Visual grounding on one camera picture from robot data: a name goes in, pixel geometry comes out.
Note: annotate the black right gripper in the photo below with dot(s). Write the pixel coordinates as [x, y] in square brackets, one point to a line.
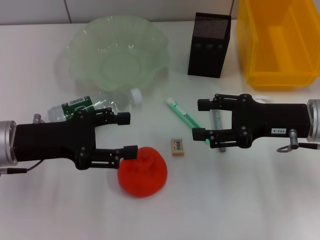
[275, 120]

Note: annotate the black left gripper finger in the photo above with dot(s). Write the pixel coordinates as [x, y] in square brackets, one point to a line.
[130, 152]

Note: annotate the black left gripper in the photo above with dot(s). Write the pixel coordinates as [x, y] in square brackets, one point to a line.
[50, 140]

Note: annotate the mint green utility knife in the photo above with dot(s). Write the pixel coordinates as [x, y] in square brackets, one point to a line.
[180, 111]

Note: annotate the clear bottle with green label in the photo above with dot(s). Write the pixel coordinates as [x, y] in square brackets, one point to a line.
[105, 101]

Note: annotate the red-orange fruit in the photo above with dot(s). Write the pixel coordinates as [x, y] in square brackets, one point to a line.
[145, 175]

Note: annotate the grey marker pen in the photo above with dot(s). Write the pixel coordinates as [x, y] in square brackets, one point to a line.
[217, 120]

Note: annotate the beige eraser with barcode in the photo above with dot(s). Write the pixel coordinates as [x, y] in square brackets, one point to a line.
[178, 147]

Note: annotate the black mesh pen holder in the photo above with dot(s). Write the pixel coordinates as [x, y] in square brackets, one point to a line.
[207, 55]

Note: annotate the pale green glass fruit plate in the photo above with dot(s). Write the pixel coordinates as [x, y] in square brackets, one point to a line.
[112, 55]

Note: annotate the yellow plastic bin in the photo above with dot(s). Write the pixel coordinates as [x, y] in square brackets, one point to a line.
[280, 77]

